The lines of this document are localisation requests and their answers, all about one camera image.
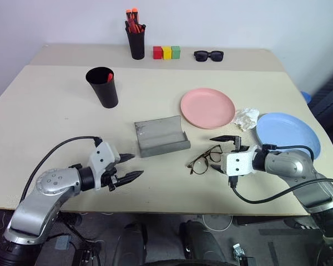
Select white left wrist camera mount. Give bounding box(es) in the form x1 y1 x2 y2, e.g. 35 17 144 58
88 141 122 192

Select tall black pen cup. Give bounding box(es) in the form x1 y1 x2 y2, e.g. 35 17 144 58
126 27 147 60

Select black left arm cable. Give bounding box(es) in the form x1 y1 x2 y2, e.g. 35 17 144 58
19 135 104 204

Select metal caster wheel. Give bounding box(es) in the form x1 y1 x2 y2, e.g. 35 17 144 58
231 243 248 263

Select tortoiseshell eyeglasses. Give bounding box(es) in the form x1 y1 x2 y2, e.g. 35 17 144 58
186 144 224 176

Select black sunglasses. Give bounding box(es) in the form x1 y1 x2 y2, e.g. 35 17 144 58
193 50 225 63

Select blue plate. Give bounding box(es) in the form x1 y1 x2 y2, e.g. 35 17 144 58
255 112 322 162

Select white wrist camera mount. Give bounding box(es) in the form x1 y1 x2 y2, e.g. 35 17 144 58
221 145 258 177
88 141 122 192

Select white round floor object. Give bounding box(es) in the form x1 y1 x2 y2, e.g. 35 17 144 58
201 214 234 232

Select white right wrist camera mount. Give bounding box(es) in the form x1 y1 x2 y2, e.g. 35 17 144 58
221 145 258 177

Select dark rounded shape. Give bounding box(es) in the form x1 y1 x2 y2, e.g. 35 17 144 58
112 221 149 266
178 219 231 266

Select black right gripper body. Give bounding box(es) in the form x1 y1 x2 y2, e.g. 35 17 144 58
229 135 250 153

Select wide black plastic cup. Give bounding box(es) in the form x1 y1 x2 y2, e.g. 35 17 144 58
85 66 119 109

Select pink plate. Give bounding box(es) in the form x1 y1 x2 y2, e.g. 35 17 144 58
180 88 236 130

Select dark ribbed object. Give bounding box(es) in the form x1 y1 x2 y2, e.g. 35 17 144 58
307 65 333 131

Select crumpled white paper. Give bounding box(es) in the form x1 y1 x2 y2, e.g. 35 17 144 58
233 107 260 132

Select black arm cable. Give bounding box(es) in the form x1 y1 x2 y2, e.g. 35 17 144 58
262 143 315 161
19 135 104 204
228 175 333 205

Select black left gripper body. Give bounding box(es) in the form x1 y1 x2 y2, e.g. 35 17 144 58
101 154 123 192

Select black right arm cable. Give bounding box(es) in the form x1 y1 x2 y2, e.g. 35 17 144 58
228 175 333 205
262 143 315 161

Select blue round object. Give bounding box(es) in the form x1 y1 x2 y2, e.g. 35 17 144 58
300 90 312 105

